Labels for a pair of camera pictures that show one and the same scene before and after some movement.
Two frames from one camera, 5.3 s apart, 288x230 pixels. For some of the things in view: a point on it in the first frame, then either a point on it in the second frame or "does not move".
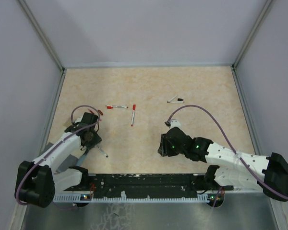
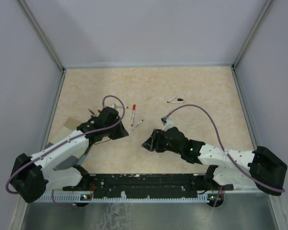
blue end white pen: [101, 151] to [142, 120]
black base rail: [138, 185] does not move
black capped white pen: [179, 100] does not move
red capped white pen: [133, 114] does not move
